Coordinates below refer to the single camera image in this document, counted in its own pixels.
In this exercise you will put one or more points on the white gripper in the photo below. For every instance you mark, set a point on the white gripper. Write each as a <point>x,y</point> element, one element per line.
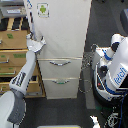
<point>35,46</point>

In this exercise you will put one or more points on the white fridge door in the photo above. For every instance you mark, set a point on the white fridge door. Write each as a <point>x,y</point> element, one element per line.
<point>64,29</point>

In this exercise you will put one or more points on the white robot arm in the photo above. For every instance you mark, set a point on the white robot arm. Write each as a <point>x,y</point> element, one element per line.
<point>12,103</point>

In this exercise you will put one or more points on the upper fridge drawer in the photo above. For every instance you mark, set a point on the upper fridge drawer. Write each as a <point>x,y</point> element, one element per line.
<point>61,68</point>

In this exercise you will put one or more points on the fridge drawer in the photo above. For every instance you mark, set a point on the fridge drawer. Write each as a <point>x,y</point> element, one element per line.
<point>61,68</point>
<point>61,88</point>

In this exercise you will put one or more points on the lower fridge drawer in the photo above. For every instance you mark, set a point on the lower fridge drawer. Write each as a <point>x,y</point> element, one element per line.
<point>61,88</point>

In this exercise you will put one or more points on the wooden drawer cabinet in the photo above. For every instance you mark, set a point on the wooden drawer cabinet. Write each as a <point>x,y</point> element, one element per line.
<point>13,50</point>

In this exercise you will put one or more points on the green android sticker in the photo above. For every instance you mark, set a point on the green android sticker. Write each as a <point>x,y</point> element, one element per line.
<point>43,9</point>

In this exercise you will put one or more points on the white refrigerator body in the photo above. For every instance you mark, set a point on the white refrigerator body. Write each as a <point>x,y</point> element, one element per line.
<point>63,24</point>

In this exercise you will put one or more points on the grey box on cabinet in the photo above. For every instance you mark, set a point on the grey box on cabinet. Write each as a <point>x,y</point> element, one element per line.
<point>13,11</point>

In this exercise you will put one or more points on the white blue Fetch robot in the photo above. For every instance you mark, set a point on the white blue Fetch robot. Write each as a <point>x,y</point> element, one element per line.
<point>110,71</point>

